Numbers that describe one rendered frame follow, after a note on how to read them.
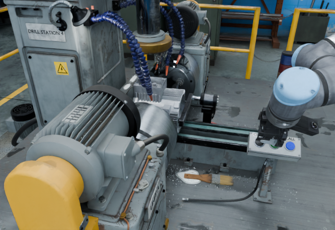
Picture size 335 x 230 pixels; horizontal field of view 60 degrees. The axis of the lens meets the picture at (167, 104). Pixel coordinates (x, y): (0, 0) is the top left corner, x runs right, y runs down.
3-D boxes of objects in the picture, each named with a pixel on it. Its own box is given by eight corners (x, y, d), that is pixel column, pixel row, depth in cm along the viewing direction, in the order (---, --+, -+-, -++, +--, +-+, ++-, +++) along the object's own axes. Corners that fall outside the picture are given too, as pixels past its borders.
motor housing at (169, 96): (132, 135, 129) (130, 97, 120) (145, 113, 145) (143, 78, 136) (177, 141, 125) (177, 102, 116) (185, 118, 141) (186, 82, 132)
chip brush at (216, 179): (183, 180, 122) (183, 178, 121) (184, 172, 126) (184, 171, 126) (233, 185, 119) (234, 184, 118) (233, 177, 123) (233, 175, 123)
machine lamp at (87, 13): (38, 39, 94) (29, -2, 88) (58, 30, 103) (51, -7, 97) (89, 43, 90) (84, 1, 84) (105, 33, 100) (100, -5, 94)
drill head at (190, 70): (142, 110, 149) (140, 64, 137) (162, 78, 184) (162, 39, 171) (191, 116, 144) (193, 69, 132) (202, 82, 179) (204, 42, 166)
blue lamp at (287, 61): (280, 64, 136) (282, 56, 134) (279, 60, 141) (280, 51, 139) (293, 65, 135) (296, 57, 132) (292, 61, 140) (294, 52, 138)
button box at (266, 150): (246, 155, 104) (248, 150, 100) (248, 136, 107) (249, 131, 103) (297, 162, 101) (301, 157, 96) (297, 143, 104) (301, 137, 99)
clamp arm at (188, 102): (187, 98, 143) (177, 126, 121) (188, 92, 141) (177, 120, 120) (195, 98, 142) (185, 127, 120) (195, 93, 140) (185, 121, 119)
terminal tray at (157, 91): (133, 100, 125) (132, 85, 122) (141, 89, 134) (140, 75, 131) (161, 103, 123) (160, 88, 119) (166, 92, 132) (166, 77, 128)
